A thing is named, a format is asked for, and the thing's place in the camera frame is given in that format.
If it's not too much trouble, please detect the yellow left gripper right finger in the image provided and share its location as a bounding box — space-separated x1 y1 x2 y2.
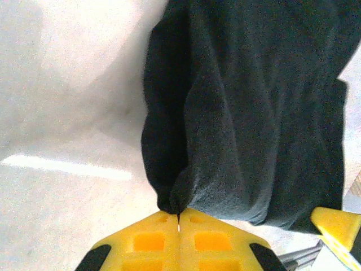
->
178 208 287 271

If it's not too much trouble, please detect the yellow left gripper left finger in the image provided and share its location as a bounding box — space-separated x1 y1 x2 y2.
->
74 211 181 271

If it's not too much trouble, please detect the black t-shirt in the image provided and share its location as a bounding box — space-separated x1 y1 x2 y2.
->
140 0 361 235

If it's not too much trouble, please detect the aluminium profile frame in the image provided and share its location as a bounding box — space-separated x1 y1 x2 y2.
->
278 242 324 270

